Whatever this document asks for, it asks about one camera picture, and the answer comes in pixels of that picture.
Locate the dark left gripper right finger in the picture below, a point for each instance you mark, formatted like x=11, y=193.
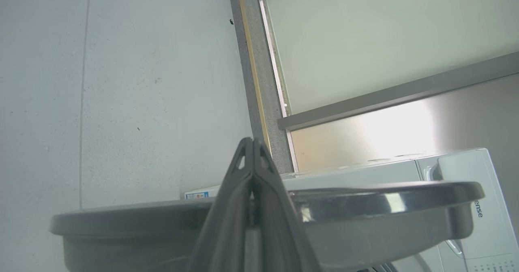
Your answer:
x=279, y=231

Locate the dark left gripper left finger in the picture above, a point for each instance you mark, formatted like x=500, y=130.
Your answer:
x=227, y=223

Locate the white washing machine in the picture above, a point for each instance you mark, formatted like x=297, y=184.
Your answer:
x=365, y=176

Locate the blue energy label sticker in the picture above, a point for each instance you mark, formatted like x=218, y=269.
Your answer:
x=196, y=195

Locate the white detergent drawer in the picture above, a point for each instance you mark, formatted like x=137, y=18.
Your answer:
x=466, y=166

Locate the grey wall frame bar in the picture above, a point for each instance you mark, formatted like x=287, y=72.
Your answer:
x=405, y=91

